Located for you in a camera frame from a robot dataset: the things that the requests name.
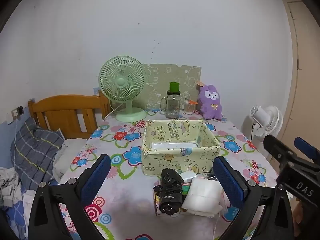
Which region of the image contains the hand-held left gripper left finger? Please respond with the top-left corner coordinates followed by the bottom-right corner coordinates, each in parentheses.
top-left (29, 154), bottom-right (112, 240)

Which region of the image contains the small white pack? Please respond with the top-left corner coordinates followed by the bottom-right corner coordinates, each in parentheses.
top-left (179, 170), bottom-right (198, 183)

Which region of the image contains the cotton swab container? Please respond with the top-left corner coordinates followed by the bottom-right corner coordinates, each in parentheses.
top-left (184, 99), bottom-right (198, 115)

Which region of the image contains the white pillow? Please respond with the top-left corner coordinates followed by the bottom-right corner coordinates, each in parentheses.
top-left (52, 137), bottom-right (88, 183)

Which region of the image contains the yellow printed storage box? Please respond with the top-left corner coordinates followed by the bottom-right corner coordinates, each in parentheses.
top-left (141, 119), bottom-right (222, 178)

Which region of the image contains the glass jar with green lid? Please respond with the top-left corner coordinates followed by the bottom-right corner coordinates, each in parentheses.
top-left (160, 82), bottom-right (184, 119)

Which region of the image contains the green table fan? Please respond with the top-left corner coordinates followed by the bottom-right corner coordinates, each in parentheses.
top-left (98, 55), bottom-right (147, 123)

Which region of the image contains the grey plaid pillow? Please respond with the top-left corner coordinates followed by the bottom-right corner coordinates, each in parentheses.
top-left (10, 117), bottom-right (65, 193)

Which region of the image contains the green printed cardboard sheet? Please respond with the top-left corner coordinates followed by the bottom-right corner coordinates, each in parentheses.
top-left (141, 64), bottom-right (202, 110)

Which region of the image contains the beige door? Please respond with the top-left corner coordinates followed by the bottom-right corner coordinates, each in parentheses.
top-left (282, 0), bottom-right (320, 155)

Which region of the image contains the floral tablecloth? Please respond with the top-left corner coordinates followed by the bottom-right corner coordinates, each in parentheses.
top-left (54, 109), bottom-right (300, 240)

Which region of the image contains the crumpled white cloth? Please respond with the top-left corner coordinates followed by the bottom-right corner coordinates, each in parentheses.
top-left (0, 167), bottom-right (24, 208)

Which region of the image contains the wooden bed headboard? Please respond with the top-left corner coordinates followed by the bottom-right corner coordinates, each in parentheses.
top-left (27, 90), bottom-right (110, 140)

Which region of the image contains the purple plush toy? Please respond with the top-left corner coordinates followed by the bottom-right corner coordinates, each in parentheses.
top-left (197, 84), bottom-right (223, 120)

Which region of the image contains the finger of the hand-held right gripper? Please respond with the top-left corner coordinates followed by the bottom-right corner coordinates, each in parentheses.
top-left (262, 134), bottom-right (309, 172)
top-left (294, 137), bottom-right (320, 161)

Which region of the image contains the black plastic bag bundle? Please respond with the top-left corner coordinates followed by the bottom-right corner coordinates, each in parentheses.
top-left (160, 168), bottom-right (185, 217)

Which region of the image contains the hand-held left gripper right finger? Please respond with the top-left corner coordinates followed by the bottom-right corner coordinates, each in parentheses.
top-left (212, 156), bottom-right (295, 240)

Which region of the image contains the white tissue pack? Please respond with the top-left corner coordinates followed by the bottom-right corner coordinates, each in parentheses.
top-left (181, 177), bottom-right (223, 217)

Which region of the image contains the blue bedsheet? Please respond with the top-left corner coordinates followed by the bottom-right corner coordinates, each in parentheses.
top-left (0, 190), bottom-right (38, 240)

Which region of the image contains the white standing fan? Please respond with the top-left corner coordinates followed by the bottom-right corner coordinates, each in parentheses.
top-left (249, 104), bottom-right (283, 145)

